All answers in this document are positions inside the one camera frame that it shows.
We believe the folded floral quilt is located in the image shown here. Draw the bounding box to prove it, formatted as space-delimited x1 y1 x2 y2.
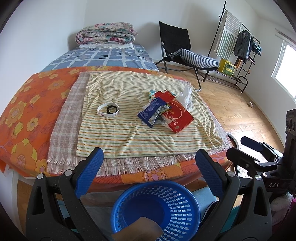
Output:
75 22 137 45

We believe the black clothes rack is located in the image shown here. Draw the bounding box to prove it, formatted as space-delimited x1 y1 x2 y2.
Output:
204 1 262 93

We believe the yellow crate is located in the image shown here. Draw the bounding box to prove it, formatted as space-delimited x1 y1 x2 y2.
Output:
217 59 236 77

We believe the red cardboard box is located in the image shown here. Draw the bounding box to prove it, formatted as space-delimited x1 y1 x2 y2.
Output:
154 91 194 133

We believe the black folding chair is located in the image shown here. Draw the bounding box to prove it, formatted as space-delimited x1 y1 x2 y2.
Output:
156 22 218 92

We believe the yellow striped towel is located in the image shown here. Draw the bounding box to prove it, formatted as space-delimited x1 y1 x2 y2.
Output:
76 71 223 159

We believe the striped chair cushion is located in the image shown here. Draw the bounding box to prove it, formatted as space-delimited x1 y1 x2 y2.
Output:
171 48 219 69

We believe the blue snack wrapper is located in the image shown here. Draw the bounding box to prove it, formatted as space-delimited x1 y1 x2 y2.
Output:
137 97 169 128

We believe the teal patterned wrapper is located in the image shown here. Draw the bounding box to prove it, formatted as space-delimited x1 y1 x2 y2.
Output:
149 90 156 102

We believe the window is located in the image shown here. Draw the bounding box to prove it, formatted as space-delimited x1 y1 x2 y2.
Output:
271 40 296 101

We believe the white ring band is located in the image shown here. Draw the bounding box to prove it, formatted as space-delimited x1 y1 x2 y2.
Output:
97 102 120 118

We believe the dark hanging jacket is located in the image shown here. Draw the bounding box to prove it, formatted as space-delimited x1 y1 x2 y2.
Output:
233 30 253 63

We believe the pink plaid fringed blanket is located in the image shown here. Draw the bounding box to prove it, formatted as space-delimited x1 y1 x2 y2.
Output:
48 71 231 177

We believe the green striped hanging towel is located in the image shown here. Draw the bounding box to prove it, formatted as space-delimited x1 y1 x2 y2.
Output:
214 10 241 60

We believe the white pillow under quilt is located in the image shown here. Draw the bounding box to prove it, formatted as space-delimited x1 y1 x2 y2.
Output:
79 43 134 49

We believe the blue plastic mesh basket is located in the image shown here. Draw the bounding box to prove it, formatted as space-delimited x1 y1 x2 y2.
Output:
110 180 201 240

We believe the white tissue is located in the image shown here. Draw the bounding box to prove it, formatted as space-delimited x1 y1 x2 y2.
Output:
177 85 193 111

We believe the black hair tie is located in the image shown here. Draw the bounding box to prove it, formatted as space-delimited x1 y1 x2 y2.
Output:
106 104 120 115

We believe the blue checkered bedsheet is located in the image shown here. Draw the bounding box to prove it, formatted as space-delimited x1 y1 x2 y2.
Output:
42 45 158 72

